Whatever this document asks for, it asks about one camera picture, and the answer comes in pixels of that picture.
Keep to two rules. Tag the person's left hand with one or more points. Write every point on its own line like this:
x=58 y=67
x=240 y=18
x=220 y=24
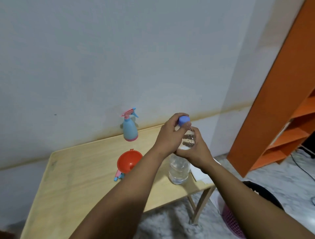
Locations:
x=167 y=138

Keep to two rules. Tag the person's right hand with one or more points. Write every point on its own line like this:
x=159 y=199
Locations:
x=199 y=155

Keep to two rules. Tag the blue bottle cap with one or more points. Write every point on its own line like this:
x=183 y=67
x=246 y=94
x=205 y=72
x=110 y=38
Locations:
x=184 y=121

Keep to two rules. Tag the clear plastic water bottle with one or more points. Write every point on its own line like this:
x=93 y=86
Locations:
x=179 y=170

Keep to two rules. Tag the red plastic funnel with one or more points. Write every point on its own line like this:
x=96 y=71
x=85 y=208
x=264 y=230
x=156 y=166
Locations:
x=129 y=160

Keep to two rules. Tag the person's left forearm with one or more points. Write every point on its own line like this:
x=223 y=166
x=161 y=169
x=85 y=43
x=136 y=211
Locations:
x=123 y=204

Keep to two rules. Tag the person's right forearm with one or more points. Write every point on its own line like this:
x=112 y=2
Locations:
x=246 y=206

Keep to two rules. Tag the stack of white paper tissues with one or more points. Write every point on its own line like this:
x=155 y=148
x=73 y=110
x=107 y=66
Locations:
x=199 y=173

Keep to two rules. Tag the pink mesh waste basket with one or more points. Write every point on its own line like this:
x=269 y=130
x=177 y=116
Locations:
x=231 y=221

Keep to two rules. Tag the orange shelf cabinet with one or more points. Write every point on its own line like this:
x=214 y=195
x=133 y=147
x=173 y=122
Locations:
x=278 y=86

